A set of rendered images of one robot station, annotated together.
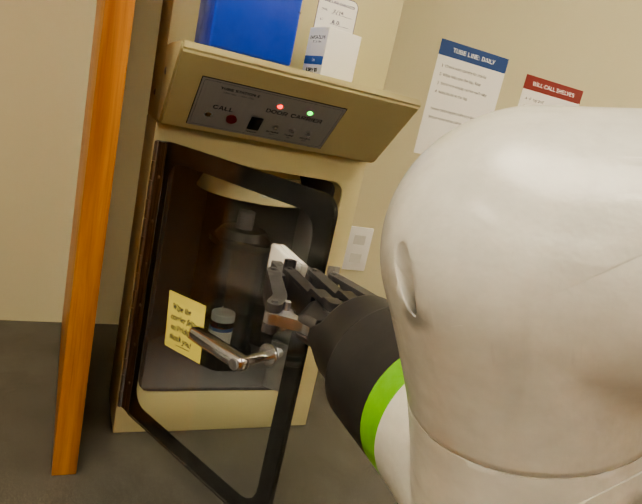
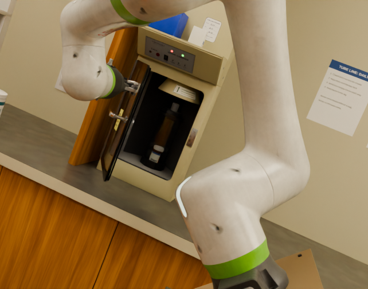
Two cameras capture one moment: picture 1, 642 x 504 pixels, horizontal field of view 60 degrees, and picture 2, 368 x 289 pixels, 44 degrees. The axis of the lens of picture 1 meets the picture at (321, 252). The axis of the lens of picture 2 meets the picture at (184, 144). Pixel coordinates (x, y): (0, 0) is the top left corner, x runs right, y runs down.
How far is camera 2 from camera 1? 1.10 m
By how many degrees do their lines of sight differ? 35
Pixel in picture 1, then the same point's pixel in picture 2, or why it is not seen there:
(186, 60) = (140, 30)
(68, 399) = (79, 136)
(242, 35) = (159, 23)
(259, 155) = (172, 73)
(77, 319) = (90, 108)
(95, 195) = not seen: hidden behind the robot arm
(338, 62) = (196, 38)
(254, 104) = (163, 49)
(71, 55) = not seen: hidden behind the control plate
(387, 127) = (213, 66)
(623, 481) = (73, 48)
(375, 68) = (226, 47)
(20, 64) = not seen: hidden behind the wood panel
